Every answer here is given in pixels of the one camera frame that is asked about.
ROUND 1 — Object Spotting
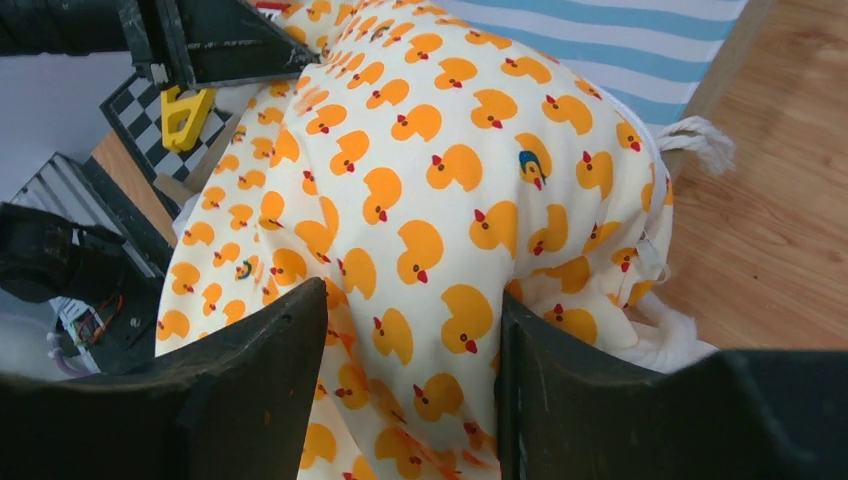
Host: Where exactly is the yellow plastic block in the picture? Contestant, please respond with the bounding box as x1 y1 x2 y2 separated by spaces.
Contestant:
160 86 217 153

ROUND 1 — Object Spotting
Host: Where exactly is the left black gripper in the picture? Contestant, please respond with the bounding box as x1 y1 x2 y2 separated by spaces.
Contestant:
1 0 318 90

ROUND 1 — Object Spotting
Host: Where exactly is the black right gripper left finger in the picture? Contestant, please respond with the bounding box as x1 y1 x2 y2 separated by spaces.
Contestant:
1 278 327 479

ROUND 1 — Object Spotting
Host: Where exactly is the white rope tie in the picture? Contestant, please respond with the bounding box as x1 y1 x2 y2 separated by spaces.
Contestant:
655 116 736 176

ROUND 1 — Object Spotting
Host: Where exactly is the yellow duck print blanket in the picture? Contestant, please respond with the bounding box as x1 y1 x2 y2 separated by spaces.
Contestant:
155 1 692 479

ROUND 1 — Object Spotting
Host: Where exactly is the black white checkerboard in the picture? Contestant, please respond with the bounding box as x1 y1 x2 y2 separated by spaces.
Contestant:
100 74 244 216

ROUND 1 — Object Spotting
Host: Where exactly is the wooden pet bed frame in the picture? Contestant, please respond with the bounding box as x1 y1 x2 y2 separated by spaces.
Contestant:
681 0 777 118

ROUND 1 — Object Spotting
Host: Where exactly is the blue striped mattress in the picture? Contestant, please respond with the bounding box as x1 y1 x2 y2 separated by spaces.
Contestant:
442 0 747 131

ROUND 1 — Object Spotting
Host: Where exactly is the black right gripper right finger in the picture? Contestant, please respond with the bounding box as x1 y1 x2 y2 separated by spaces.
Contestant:
496 298 847 479

